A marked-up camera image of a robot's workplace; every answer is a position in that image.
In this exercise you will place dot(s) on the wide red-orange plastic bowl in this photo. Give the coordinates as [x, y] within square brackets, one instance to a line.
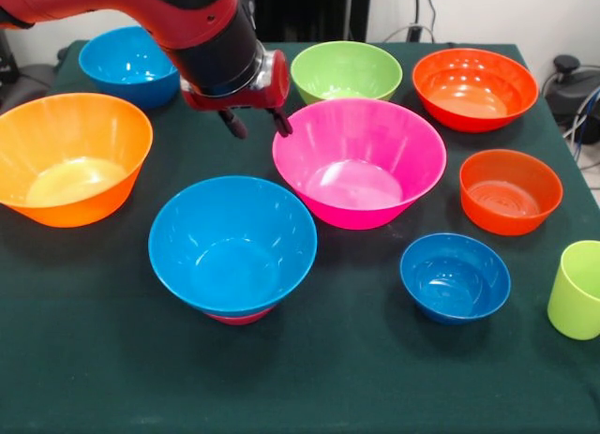
[473, 87]

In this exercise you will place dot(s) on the black round floor stand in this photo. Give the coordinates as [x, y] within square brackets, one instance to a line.
[569, 92]

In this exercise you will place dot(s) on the light blue plastic bowl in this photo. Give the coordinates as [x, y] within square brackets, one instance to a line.
[122, 64]
[234, 246]

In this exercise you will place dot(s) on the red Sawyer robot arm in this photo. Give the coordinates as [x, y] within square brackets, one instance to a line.
[197, 21]

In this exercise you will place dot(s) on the dark green tablecloth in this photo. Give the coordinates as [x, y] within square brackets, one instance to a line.
[281, 359]

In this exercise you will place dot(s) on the black pedestal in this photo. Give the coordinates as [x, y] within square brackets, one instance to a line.
[309, 12]

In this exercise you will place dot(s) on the small dark blue bowl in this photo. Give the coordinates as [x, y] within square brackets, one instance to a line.
[454, 279]

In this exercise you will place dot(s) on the lime green plastic bowl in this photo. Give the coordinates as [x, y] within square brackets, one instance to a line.
[347, 68]

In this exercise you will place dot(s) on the dark grey floor equipment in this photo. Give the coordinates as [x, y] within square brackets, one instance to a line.
[28, 82]

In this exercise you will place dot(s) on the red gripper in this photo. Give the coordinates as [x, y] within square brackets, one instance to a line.
[276, 87]

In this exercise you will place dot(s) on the large orange plastic bowl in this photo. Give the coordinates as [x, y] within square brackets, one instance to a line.
[70, 143]

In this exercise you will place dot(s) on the lime green plastic cup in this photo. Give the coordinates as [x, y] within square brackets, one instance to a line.
[576, 303]

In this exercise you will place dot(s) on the large pink plastic bowl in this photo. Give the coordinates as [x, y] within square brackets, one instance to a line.
[361, 171]

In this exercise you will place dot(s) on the small red-orange plastic bowl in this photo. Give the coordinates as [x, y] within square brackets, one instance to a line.
[511, 195]

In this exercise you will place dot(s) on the small crimson red bowl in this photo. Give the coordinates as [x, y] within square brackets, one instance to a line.
[241, 318]

